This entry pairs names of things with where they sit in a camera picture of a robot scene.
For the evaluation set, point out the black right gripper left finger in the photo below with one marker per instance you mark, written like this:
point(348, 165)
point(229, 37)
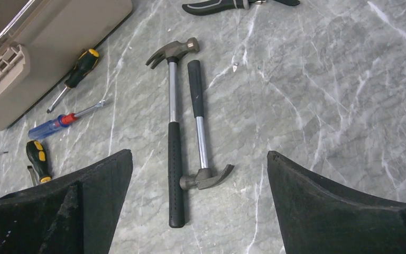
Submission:
point(75, 213)

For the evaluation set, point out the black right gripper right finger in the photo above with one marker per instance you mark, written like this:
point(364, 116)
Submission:
point(319, 215)

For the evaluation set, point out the beige plastic toolbox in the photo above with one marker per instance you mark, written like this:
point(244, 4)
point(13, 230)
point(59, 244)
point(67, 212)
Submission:
point(40, 42)

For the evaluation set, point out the large black yellow screwdriver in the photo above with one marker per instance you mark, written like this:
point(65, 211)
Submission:
point(32, 176)
point(38, 157)

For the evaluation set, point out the long claw hammer black grip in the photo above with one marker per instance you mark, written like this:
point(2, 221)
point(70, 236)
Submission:
point(173, 52)

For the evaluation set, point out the short claw hammer black grip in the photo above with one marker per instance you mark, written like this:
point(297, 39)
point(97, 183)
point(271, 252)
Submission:
point(204, 178)

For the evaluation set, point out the black yellow screwdriver near latch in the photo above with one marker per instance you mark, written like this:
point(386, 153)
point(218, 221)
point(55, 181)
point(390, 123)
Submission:
point(84, 65)

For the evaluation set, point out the blue handled screwdriver red collar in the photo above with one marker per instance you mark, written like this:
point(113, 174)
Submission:
point(61, 122)

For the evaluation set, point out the black handled pliers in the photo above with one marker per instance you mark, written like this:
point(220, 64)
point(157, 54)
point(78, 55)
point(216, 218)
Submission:
point(217, 6)

